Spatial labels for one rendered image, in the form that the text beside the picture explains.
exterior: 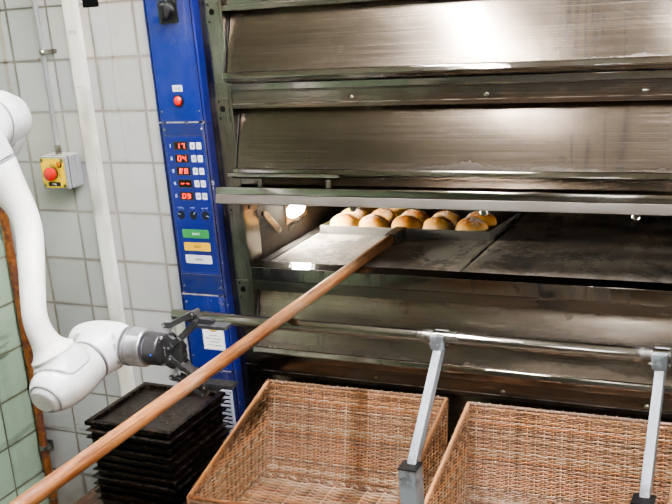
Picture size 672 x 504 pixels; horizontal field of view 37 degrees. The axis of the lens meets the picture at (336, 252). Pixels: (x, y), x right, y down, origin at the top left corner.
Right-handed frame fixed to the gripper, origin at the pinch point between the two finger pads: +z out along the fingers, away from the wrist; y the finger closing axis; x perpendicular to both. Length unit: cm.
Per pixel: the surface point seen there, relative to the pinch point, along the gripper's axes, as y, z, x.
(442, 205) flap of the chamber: -22, 33, -50
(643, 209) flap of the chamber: -22, 79, -50
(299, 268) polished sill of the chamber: 1, -16, -65
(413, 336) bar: 2.8, 32.6, -26.9
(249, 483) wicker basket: 58, -27, -43
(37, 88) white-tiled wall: -51, -99, -64
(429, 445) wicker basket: 39, 28, -44
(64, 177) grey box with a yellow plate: -26, -88, -57
